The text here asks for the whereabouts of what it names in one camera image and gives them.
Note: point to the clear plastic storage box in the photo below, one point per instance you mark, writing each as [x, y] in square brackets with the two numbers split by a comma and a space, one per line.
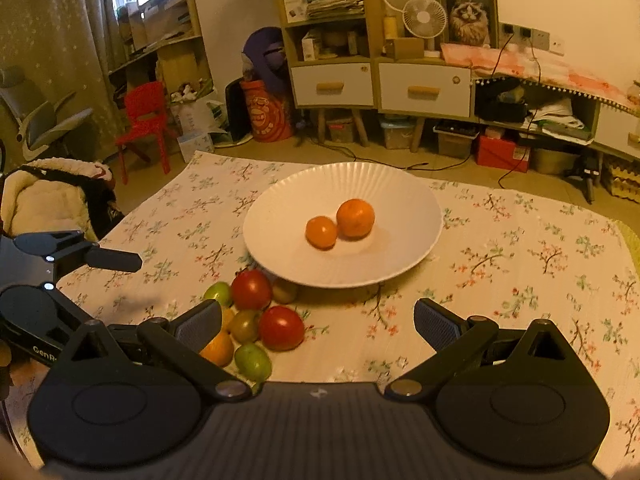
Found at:
[341, 131]
[396, 134]
[455, 141]

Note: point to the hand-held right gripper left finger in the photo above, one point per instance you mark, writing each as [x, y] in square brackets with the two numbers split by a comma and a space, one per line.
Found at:
[200, 325]

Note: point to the black bag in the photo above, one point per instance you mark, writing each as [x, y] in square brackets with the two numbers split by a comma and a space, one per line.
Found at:
[500, 105]

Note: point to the long wooden sideboard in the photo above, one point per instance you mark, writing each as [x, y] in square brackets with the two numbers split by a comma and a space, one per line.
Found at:
[615, 125]

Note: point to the loose white papers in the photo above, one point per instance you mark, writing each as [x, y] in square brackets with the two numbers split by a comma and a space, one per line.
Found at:
[557, 117]

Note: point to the low wooden drawer cabinet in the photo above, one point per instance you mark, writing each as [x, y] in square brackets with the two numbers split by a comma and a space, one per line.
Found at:
[425, 90]

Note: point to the pink patterned cloth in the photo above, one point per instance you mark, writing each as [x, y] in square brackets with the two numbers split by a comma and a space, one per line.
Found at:
[550, 70]

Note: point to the grey office chair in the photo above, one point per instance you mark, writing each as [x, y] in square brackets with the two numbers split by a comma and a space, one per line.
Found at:
[45, 130]

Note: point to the beige bin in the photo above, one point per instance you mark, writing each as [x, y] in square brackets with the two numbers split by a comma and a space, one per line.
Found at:
[552, 161]

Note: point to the tall wooden drawer cabinet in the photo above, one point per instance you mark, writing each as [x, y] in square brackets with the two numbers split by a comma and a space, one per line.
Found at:
[330, 85]

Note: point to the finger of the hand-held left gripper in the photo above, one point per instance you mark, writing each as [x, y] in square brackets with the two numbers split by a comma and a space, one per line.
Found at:
[70, 312]
[112, 259]

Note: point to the wooden bookshelf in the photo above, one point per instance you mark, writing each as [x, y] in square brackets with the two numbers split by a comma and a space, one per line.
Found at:
[175, 55]

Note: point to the red tomato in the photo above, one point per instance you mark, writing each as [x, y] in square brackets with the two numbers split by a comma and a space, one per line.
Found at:
[281, 328]
[251, 289]

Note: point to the brown cardboard box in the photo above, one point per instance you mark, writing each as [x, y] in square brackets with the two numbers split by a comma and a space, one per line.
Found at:
[405, 47]

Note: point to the black flat panel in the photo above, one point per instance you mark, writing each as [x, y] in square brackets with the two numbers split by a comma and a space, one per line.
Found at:
[235, 110]

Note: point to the white ribbed plate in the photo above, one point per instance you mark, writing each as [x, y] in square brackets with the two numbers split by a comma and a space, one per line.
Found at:
[390, 240]

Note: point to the white wall socket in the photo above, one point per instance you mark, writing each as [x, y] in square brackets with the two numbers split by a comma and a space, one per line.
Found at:
[557, 45]

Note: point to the brown-green tomato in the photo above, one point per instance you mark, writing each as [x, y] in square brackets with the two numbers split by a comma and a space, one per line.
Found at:
[245, 326]

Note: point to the small mandarin orange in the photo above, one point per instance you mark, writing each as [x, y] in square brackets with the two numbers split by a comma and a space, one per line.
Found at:
[321, 232]

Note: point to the framed cat picture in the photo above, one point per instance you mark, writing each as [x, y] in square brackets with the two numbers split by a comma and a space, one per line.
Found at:
[470, 15]

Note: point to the stack of papers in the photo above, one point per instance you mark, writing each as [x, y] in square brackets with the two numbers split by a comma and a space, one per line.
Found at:
[335, 4]

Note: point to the black tripod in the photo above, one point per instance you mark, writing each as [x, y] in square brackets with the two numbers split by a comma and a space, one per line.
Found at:
[589, 172]

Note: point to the orange printed bag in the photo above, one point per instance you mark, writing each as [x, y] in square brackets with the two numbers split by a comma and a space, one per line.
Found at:
[265, 115]

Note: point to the white plastic bags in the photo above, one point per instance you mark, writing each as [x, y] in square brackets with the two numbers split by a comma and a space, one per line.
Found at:
[197, 120]

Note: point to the floral tablecloth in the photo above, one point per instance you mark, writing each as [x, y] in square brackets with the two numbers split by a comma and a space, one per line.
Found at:
[500, 270]

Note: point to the small white fan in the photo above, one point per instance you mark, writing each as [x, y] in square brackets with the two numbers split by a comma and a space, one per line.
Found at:
[425, 16]

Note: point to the purple plush toy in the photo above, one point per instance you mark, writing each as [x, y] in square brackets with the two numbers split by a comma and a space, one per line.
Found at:
[265, 45]

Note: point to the red box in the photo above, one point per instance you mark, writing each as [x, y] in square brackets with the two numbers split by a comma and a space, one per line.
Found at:
[500, 152]

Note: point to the white cardboard box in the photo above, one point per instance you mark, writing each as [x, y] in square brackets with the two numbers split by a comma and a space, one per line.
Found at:
[295, 7]

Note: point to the cream fleece coat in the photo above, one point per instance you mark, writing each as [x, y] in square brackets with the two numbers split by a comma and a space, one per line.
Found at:
[45, 200]

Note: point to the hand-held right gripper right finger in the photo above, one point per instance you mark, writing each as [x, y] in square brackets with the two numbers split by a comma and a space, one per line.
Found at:
[435, 325]

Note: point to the yellow tomato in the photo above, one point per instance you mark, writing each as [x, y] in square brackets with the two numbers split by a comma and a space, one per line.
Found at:
[227, 317]

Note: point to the green tomato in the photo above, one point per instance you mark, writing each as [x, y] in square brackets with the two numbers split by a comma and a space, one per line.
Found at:
[253, 362]
[218, 294]

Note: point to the yellow foam mat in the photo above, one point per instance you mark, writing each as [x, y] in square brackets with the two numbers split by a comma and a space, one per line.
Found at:
[622, 182]

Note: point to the red plastic chair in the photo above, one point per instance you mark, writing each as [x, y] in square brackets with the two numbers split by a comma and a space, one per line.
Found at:
[145, 110]

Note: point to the beige patterned curtain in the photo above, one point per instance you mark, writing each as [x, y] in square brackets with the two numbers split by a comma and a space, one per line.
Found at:
[50, 25]

